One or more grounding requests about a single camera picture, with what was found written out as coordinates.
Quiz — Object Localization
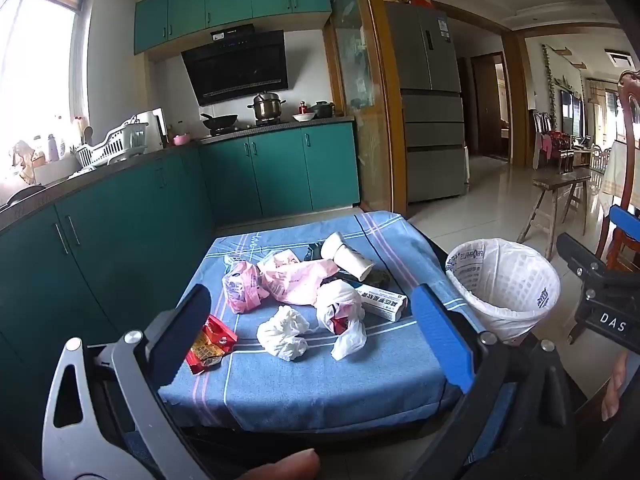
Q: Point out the brown wooden door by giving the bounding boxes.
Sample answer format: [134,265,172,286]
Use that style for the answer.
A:
[472,52,513,163]

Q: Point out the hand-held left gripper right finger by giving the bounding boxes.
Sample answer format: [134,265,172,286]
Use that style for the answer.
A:
[395,284,576,480]

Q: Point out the blue and white medicine box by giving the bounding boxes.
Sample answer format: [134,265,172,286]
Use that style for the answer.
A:
[356,284,408,323]

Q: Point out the white paper cup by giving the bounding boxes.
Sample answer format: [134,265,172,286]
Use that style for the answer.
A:
[320,232,375,281]

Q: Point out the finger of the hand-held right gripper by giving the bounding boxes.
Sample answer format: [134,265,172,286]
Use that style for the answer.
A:
[556,232,608,286]
[609,205,640,246]

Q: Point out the black range hood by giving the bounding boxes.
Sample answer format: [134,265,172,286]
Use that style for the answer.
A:
[181,24,290,107]

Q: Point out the wooden dining chairs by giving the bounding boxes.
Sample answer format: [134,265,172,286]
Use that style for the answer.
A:
[532,110,576,171]

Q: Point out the blue striped table cloth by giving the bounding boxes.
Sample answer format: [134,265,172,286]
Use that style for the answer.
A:
[157,211,516,461]

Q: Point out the steel cooking pot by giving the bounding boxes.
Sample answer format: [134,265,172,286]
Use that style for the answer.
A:
[247,91,287,122]

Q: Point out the teal lower kitchen cabinets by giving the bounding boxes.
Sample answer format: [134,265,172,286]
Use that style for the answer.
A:
[0,121,361,456]

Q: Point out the white dish rack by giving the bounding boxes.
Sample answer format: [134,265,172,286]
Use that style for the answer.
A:
[75,115,151,168]

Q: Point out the person's right hand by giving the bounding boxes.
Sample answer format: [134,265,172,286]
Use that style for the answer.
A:
[601,350,632,422]

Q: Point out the red snack wrapper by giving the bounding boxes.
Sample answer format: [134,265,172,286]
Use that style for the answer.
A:
[185,314,238,375]

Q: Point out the pink and blue plastic wrapper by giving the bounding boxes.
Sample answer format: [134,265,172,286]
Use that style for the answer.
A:
[221,255,273,315]

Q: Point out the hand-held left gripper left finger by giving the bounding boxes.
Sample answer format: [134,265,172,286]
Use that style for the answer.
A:
[41,284,213,480]

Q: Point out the green vine decoration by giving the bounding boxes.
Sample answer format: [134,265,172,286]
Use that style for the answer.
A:
[542,45,558,121]

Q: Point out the wooden framed glass door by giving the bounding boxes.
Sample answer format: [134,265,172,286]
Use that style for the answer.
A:
[322,0,408,216]

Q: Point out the waste bin with white liner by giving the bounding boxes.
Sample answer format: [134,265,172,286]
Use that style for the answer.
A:
[445,238,562,346]

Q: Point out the wooden bench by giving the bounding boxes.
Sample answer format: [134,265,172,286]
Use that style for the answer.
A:
[516,167,593,246]

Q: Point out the large pink plastic wrapper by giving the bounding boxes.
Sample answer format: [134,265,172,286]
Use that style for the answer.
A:
[257,250,342,307]

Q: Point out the teal upper kitchen cabinets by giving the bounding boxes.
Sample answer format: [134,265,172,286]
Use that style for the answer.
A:
[134,0,333,56]

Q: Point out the grey refrigerator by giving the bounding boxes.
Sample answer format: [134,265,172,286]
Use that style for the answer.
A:
[384,1,468,204]

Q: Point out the white plastic bag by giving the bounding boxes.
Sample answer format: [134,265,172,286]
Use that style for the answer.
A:
[316,280,368,361]

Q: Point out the white tissue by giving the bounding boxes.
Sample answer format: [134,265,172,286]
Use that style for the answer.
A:
[256,306,311,362]

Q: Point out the teal kitchen cabinets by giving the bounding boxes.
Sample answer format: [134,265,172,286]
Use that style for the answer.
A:
[134,0,333,56]
[0,121,361,456]

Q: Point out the black wok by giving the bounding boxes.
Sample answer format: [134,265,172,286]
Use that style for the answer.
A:
[200,113,239,131]

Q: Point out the person's left hand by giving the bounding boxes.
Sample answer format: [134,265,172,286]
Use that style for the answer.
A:
[235,449,321,480]

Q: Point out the kitchen window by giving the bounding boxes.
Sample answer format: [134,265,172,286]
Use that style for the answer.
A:
[0,0,92,181]

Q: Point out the dark wooden chair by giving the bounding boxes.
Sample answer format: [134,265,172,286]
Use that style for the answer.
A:
[595,71,640,273]

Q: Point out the gas stove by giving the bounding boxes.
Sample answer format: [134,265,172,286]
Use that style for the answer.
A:
[207,120,296,136]

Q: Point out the brown crumpled bag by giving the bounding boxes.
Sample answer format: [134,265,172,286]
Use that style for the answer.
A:
[12,141,35,183]

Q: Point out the white kitchen appliance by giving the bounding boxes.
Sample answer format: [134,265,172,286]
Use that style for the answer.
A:
[135,107,166,151]

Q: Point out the green vegetable stalk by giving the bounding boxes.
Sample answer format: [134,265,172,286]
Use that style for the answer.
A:
[340,269,396,290]

